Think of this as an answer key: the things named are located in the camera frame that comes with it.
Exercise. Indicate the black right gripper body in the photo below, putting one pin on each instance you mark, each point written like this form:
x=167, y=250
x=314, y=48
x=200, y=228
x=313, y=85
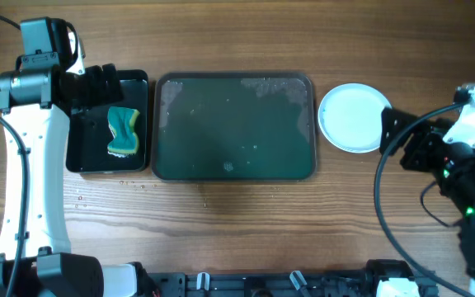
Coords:
x=432, y=144

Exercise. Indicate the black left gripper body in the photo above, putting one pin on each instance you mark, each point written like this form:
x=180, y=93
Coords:
x=93, y=91

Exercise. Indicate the yellow green sponge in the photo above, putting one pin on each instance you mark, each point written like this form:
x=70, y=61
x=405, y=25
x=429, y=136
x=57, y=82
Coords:
x=121, y=122

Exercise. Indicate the white plate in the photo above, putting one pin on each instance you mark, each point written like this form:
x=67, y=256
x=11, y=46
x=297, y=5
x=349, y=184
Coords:
x=349, y=117

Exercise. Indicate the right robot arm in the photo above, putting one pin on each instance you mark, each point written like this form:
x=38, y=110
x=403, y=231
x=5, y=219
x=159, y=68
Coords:
x=442, y=143

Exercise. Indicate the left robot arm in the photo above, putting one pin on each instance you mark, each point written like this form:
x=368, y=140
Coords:
x=54, y=121

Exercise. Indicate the small black water tray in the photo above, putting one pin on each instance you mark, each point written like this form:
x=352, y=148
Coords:
x=89, y=132

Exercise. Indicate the large dark serving tray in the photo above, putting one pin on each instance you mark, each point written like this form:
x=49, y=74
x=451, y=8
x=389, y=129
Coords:
x=234, y=126

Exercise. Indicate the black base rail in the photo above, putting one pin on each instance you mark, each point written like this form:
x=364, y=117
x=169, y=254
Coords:
x=361, y=282

